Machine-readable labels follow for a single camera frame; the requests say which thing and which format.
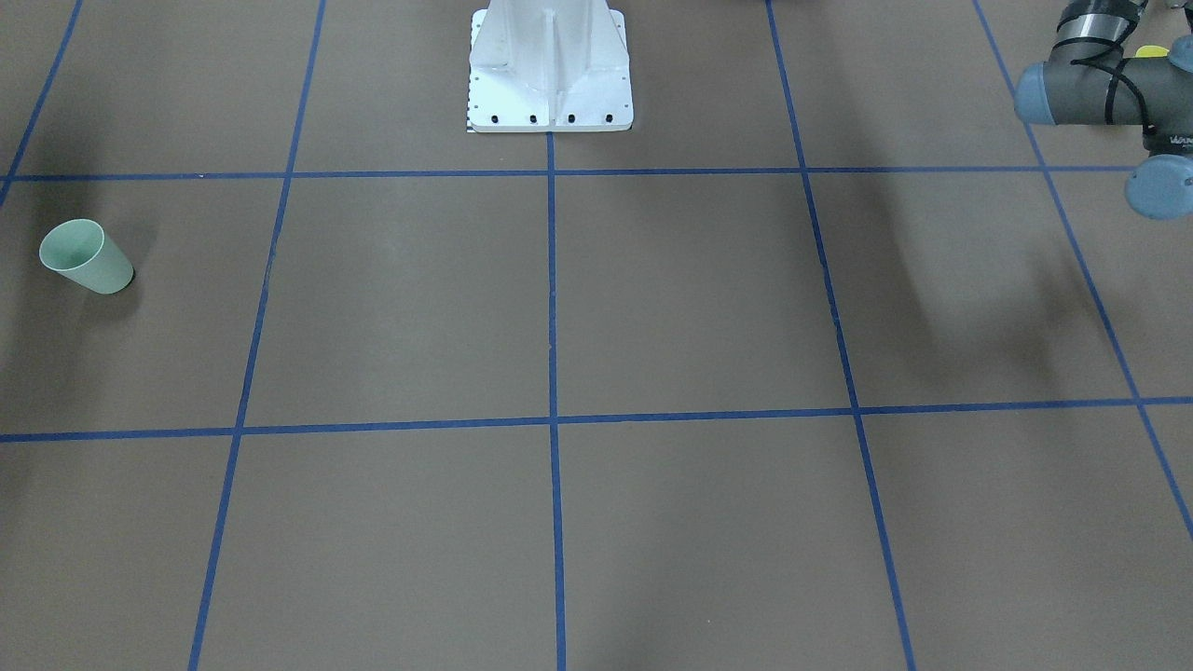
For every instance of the yellow plastic cup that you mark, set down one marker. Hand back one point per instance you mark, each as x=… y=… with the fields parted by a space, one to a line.
x=1151 y=50

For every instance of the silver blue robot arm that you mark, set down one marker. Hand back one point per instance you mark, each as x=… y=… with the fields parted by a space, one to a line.
x=1089 y=79

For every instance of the green plastic cup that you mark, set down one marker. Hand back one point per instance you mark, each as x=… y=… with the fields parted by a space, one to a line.
x=81 y=251

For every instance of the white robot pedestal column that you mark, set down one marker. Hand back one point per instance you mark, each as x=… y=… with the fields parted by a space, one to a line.
x=549 y=67

